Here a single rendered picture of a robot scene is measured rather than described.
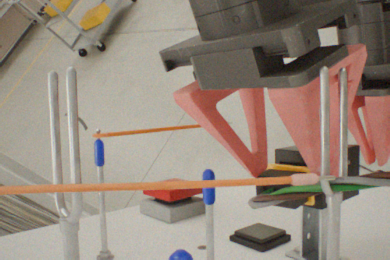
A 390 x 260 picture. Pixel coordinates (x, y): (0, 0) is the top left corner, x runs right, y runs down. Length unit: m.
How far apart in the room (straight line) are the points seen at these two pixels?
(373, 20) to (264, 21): 0.19
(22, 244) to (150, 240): 0.12
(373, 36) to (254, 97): 0.14
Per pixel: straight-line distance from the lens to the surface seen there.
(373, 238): 0.39
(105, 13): 4.44
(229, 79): 0.20
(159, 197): 0.43
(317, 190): 0.18
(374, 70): 0.36
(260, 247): 0.34
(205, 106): 0.23
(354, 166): 0.32
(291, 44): 0.17
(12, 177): 0.92
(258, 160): 0.27
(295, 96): 0.18
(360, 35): 0.37
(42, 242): 0.40
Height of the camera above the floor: 1.39
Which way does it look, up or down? 36 degrees down
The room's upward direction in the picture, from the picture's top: 47 degrees counter-clockwise
